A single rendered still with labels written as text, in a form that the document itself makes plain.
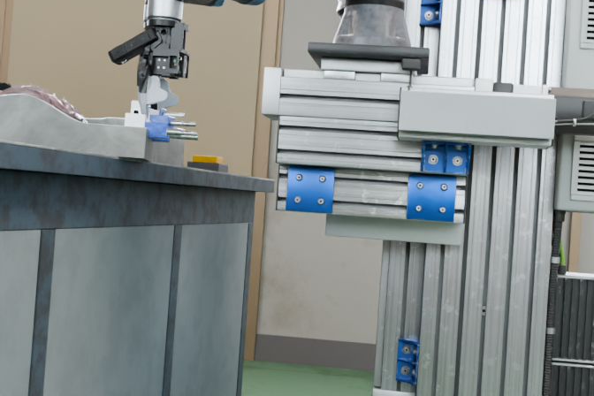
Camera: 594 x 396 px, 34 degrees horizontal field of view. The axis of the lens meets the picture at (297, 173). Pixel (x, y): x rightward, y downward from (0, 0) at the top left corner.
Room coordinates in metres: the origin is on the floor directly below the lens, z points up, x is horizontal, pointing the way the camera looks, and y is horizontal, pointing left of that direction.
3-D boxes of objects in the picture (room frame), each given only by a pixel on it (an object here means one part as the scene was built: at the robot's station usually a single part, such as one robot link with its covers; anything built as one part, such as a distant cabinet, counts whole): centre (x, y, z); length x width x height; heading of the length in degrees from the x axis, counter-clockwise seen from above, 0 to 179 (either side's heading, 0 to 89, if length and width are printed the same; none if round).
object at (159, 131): (1.80, 0.25, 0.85); 0.13 x 0.05 x 0.05; 95
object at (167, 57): (2.07, 0.30, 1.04); 0.09 x 0.08 x 0.12; 78
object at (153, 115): (2.07, 0.28, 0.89); 0.13 x 0.05 x 0.05; 78
